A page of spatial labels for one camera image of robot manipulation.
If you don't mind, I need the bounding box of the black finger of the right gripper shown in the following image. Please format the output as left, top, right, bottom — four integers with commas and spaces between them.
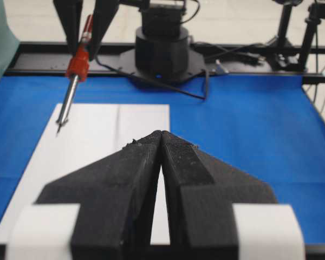
88, 0, 119, 61
53, 0, 83, 54

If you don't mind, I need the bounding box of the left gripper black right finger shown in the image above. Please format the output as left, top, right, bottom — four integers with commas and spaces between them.
161, 131, 277, 249

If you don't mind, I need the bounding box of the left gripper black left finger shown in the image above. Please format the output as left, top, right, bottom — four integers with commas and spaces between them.
36, 131, 161, 259

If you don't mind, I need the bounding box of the red handled soldering iron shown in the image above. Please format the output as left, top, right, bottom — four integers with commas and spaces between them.
56, 15, 93, 134

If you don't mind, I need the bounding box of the black soldering iron cable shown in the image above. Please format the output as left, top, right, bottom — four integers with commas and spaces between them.
94, 55, 210, 101

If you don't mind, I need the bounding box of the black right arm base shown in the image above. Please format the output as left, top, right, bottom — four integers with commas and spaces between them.
118, 4, 206, 83

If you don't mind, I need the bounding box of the blue table mat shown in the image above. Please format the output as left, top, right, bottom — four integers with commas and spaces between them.
0, 75, 325, 244

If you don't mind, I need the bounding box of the black aluminium frame rail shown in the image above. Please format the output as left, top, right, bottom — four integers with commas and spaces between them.
4, 42, 325, 85

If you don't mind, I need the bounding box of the black camera stand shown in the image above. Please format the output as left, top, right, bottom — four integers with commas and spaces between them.
268, 0, 325, 73

